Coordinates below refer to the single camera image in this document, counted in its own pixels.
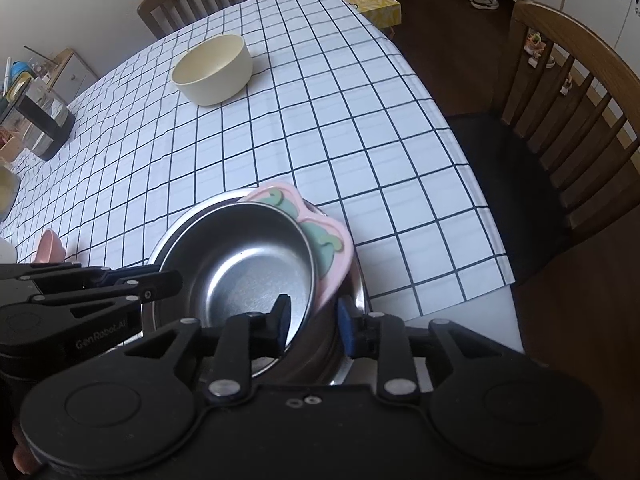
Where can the pink pot with steel interior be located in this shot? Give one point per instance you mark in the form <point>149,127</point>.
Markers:
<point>240,270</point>

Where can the black glass electric kettle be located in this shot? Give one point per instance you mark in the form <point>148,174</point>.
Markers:
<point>47,120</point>

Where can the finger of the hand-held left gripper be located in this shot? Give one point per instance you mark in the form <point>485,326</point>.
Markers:
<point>45,271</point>
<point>150,285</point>

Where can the glass bottle with yellow liquid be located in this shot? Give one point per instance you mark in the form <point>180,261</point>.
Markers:
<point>7,192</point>

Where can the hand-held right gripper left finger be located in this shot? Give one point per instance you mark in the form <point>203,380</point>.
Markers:
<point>284,321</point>

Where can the cream bowl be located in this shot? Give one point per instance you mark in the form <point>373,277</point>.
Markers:
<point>215,70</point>

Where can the blue-capped bottle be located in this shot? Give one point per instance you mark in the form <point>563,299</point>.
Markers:
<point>19,75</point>

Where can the wooden desktop organizer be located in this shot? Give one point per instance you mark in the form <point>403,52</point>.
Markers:
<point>75,75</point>

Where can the yellow tissue box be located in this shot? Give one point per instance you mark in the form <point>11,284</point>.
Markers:
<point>372,7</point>

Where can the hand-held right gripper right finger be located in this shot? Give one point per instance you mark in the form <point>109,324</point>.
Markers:
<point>345,332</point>

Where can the person's left hand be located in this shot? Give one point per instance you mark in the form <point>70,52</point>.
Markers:
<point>24,452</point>

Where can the colourful small shoes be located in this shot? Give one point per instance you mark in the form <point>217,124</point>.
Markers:
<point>537,42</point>

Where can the large stainless steel bowl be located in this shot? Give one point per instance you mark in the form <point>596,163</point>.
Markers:
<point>350,320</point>

